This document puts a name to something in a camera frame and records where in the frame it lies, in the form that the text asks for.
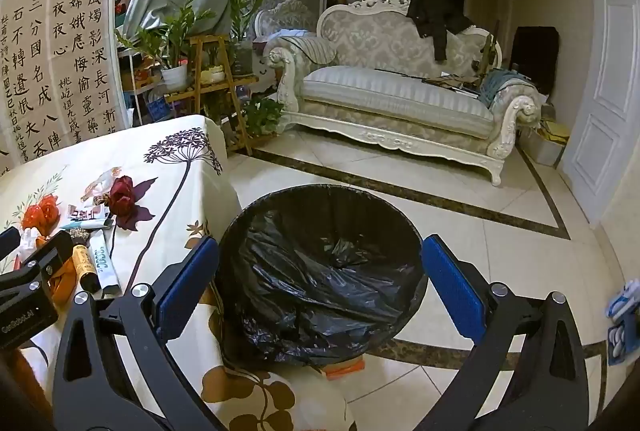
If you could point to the white wrapper with red print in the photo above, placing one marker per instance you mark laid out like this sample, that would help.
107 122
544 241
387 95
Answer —
85 213

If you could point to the black jacket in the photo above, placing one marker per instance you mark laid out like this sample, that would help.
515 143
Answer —
430 18

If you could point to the calligraphy wall scroll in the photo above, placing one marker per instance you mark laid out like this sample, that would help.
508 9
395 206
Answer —
50 61

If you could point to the orange and white packet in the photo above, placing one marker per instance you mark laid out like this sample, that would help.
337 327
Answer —
345 368

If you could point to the person's left forearm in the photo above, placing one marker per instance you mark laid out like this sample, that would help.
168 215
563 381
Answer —
32 383

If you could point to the white tissue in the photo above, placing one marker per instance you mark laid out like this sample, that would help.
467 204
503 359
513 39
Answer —
32 243

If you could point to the ornate white armchair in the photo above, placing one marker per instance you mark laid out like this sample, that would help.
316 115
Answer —
285 16

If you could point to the dark cabinet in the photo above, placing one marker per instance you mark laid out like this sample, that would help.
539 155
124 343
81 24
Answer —
535 61

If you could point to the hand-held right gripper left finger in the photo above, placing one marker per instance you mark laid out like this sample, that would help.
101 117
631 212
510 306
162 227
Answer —
187 278

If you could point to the blue patterned slipper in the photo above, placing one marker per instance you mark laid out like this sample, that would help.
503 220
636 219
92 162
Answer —
622 336

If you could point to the blue and white slipper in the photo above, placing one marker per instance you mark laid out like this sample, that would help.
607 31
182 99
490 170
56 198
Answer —
625 298

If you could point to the gold tube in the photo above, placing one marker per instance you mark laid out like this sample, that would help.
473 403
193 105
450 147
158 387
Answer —
82 261

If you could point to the wooden plant stand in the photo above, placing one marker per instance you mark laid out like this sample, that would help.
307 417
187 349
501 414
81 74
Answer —
220 87

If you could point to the floral printed tablecloth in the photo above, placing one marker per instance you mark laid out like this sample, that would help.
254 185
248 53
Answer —
165 211

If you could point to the white tube with green print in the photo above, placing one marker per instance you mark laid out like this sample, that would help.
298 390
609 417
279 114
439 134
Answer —
103 261

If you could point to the teal knitted blanket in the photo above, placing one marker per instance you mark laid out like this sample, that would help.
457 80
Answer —
500 83

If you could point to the leafy plant in white pot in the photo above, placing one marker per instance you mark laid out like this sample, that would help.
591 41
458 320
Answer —
175 76

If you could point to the clear plastic wrapper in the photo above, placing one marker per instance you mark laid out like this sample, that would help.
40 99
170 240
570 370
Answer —
100 183

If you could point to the tall plant in grey pot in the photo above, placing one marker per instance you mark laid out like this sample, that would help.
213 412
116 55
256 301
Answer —
242 58

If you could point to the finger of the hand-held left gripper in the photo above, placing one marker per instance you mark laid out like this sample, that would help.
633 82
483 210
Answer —
9 240
50 253

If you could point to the round bin with black bag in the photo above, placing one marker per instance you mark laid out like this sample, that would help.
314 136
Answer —
320 286

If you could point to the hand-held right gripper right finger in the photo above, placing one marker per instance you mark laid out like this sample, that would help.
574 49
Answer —
452 283

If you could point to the grey storage box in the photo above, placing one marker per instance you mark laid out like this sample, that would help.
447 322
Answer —
542 151

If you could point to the ornate white sofa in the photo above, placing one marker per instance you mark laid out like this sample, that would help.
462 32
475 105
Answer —
390 96

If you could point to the small green leafy plant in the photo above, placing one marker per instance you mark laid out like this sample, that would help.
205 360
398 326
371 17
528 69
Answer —
260 113

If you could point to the white panelled door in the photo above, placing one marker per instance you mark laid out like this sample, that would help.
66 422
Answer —
595 111

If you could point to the striped cushion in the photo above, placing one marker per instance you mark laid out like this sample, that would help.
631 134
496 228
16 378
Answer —
315 48

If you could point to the blue plastic crate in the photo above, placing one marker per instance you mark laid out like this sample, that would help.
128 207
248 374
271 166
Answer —
157 108

